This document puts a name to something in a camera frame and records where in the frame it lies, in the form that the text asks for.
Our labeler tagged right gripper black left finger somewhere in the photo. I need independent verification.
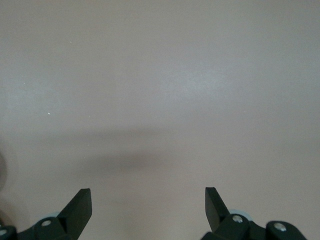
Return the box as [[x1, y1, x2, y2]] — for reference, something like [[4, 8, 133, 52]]
[[17, 188, 93, 240]]

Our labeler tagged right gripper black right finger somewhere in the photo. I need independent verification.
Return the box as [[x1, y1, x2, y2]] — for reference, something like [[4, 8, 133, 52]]
[[201, 186, 252, 240]]

